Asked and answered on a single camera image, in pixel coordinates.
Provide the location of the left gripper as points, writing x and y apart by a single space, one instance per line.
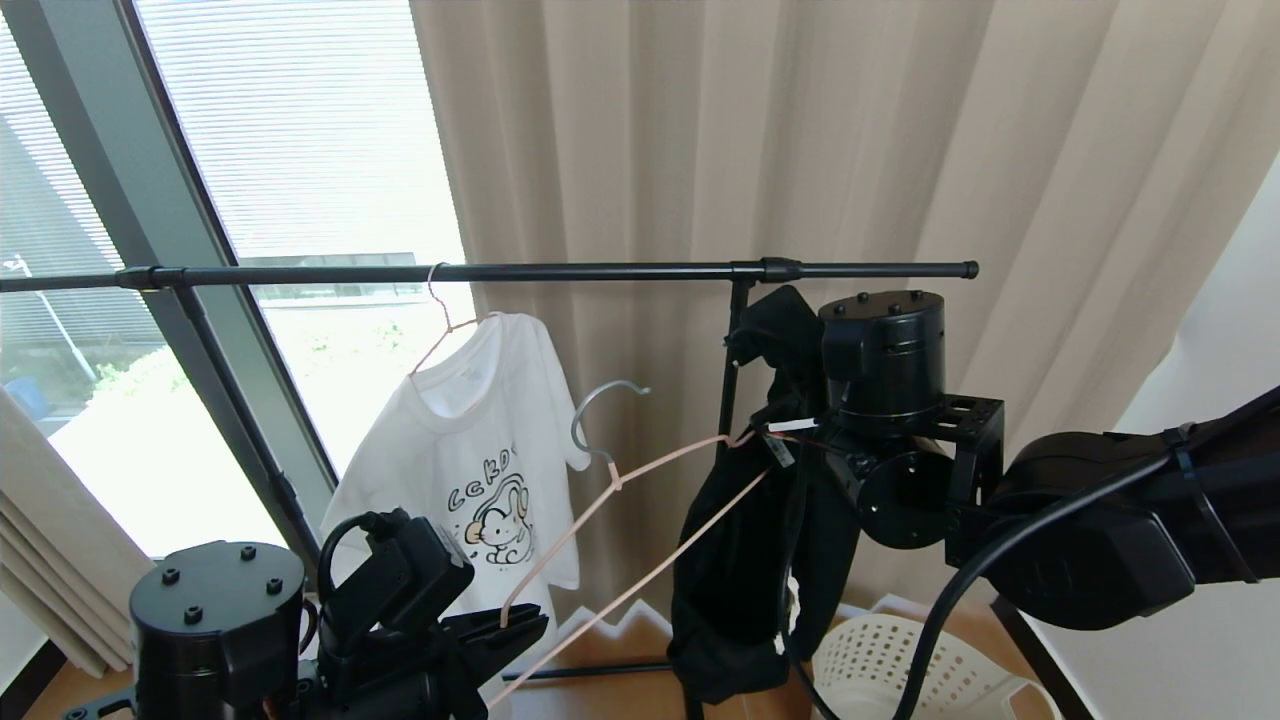
420 685

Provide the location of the white printed T-shirt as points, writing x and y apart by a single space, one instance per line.
450 450

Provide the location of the pink clothes hanger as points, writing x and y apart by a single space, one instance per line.
660 462
440 335

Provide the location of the black shorts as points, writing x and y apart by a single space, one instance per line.
740 560

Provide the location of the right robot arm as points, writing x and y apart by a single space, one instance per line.
1090 520

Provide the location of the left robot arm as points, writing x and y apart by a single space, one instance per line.
215 630

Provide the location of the black clothes rack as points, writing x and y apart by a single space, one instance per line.
600 271

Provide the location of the white laundry basket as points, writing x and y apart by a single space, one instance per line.
900 660

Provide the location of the beige curtain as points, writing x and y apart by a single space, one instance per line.
60 560
800 130

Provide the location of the window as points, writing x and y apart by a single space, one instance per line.
300 130

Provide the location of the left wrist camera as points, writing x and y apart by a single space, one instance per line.
410 570

